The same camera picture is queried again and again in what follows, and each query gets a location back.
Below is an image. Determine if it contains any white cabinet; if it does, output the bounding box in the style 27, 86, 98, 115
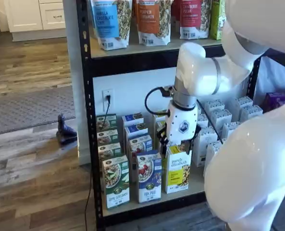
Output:
2, 0, 66, 42

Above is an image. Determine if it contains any green apple pie box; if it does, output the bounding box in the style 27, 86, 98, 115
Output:
209, 0, 227, 40

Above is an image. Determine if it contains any purple box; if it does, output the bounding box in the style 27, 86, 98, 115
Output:
262, 92, 285, 114

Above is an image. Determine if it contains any white plastic sheet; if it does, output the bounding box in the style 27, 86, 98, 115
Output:
254, 55, 285, 106

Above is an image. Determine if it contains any red cranberry pecan granola bag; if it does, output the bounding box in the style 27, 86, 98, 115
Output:
179, 0, 210, 40
170, 0, 181, 37

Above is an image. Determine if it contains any blue vanilla chocolate granola bag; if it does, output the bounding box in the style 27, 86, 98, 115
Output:
90, 0, 133, 51

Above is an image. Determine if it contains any white carton box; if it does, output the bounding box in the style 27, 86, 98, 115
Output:
204, 99, 226, 114
222, 121, 241, 138
209, 109, 233, 131
197, 113, 209, 128
205, 141, 229, 167
194, 126, 220, 167
240, 104, 263, 121
235, 96, 254, 114

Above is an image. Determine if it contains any black metal shelf rack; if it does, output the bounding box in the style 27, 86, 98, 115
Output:
76, 0, 285, 231

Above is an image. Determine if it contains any yellow purely elizabeth box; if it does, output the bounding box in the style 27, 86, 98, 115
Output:
157, 131, 181, 154
156, 120, 167, 132
165, 143, 193, 194
152, 110, 169, 126

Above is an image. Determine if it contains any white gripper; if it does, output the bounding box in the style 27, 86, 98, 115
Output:
157, 101, 202, 157

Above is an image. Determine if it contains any green cereal box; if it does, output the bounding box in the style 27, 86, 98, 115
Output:
98, 142, 122, 161
101, 155, 130, 209
96, 113, 118, 132
96, 129, 119, 146

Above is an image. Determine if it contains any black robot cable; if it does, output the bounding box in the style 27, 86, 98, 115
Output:
144, 86, 224, 145

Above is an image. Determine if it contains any grey floor rug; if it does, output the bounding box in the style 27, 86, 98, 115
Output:
0, 85, 77, 137

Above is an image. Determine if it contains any white wall outlet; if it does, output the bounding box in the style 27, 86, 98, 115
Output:
101, 89, 114, 112

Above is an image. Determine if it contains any black boot-shaped object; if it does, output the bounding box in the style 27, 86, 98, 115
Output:
56, 114, 77, 146

